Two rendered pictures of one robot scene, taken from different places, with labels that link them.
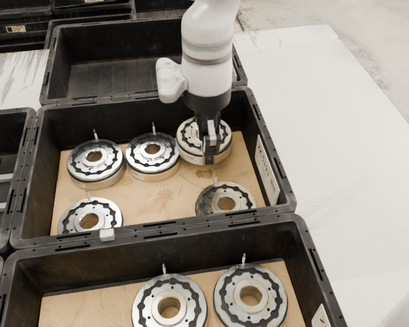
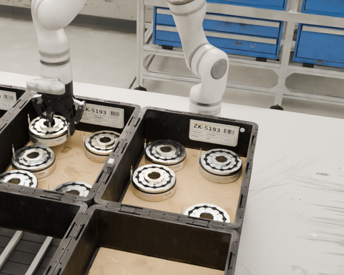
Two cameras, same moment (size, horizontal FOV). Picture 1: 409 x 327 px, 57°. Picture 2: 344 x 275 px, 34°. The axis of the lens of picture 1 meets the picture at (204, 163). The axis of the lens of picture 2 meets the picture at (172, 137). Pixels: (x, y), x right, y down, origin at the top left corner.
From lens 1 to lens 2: 1.05 m
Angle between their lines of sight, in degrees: 53
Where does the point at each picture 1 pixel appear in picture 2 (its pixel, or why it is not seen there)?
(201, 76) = (66, 70)
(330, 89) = not seen: hidden behind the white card
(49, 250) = (103, 186)
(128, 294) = (129, 199)
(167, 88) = (60, 84)
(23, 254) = (98, 196)
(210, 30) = (66, 41)
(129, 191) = (51, 184)
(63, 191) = not seen: hidden behind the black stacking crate
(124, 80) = not seen: outside the picture
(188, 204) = (85, 162)
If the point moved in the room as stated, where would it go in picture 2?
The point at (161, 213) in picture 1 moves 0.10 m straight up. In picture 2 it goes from (82, 174) to (81, 140)
